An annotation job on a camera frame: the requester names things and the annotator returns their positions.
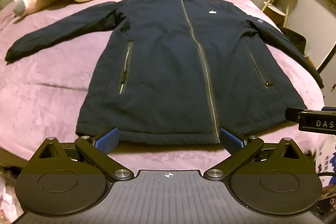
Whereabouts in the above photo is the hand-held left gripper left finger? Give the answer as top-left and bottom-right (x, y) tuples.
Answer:
(28, 127), (135, 182)

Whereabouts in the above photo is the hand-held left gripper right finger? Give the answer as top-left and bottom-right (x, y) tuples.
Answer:
(205, 128), (311, 182)

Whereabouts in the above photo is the navy blue zip jacket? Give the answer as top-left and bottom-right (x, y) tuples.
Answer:
(5, 0), (324, 144)

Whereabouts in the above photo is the printed cardboard box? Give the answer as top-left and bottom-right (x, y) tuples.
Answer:
(314, 132), (336, 214)

